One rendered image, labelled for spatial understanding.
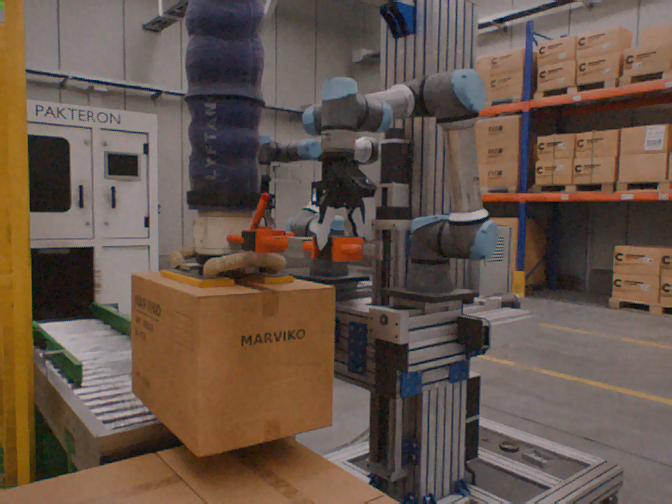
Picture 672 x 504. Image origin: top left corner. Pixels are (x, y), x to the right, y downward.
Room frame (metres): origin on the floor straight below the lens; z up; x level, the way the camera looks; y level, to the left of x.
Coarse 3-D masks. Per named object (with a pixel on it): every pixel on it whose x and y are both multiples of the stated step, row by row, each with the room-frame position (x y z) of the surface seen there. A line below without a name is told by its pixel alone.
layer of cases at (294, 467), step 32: (256, 448) 1.69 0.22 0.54; (288, 448) 1.69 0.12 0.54; (64, 480) 1.47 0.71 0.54; (96, 480) 1.47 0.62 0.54; (128, 480) 1.48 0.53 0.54; (160, 480) 1.48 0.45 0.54; (192, 480) 1.48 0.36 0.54; (224, 480) 1.48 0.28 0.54; (256, 480) 1.48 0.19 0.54; (288, 480) 1.49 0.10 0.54; (320, 480) 1.49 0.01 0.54; (352, 480) 1.49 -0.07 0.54
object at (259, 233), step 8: (248, 232) 1.46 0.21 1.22; (256, 232) 1.44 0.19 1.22; (264, 232) 1.45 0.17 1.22; (272, 232) 1.46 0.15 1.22; (280, 232) 1.47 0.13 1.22; (248, 240) 1.47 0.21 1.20; (256, 240) 1.44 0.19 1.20; (248, 248) 1.46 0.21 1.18; (256, 248) 1.44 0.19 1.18; (264, 248) 1.45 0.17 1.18
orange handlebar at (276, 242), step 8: (288, 232) 1.89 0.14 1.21; (232, 240) 1.58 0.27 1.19; (240, 240) 1.54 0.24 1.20; (264, 240) 1.42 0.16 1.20; (272, 240) 1.39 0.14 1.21; (280, 240) 1.36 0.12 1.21; (272, 248) 1.39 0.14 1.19; (280, 248) 1.37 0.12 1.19; (304, 248) 1.27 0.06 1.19; (312, 248) 1.24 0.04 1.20; (344, 248) 1.15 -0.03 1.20; (352, 248) 1.15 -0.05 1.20; (360, 248) 1.16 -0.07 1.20
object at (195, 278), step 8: (160, 272) 1.75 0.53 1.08; (168, 272) 1.70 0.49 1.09; (176, 272) 1.67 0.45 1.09; (184, 272) 1.65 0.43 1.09; (192, 272) 1.65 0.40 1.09; (200, 272) 1.57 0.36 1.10; (176, 280) 1.63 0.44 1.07; (184, 280) 1.57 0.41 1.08; (192, 280) 1.52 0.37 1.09; (200, 280) 1.50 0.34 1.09; (208, 280) 1.50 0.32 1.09; (216, 280) 1.51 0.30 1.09; (224, 280) 1.52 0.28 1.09; (232, 280) 1.53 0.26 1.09
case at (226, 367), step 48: (144, 288) 1.70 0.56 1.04; (192, 288) 1.47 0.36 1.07; (240, 288) 1.48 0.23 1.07; (288, 288) 1.50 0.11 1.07; (144, 336) 1.70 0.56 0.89; (192, 336) 1.37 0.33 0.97; (240, 336) 1.40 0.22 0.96; (288, 336) 1.47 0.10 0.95; (144, 384) 1.70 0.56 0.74; (192, 384) 1.37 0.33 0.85; (240, 384) 1.39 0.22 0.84; (288, 384) 1.47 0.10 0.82; (192, 432) 1.37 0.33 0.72; (240, 432) 1.39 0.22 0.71; (288, 432) 1.47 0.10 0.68
